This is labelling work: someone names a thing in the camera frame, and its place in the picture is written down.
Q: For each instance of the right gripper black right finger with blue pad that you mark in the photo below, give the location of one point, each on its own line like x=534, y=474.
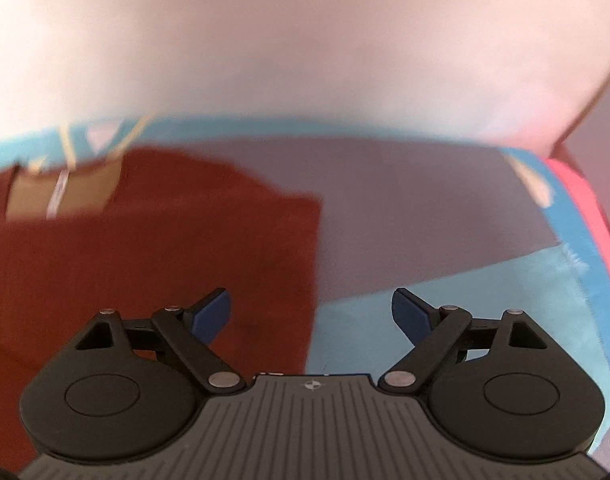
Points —
x=501, y=388

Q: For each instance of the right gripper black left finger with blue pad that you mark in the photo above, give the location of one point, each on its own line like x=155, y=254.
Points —
x=123, y=389

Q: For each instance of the dark red knit sweater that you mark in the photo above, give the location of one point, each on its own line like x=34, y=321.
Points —
x=151, y=230

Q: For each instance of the pink red pillow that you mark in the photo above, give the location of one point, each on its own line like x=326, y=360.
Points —
x=586, y=201

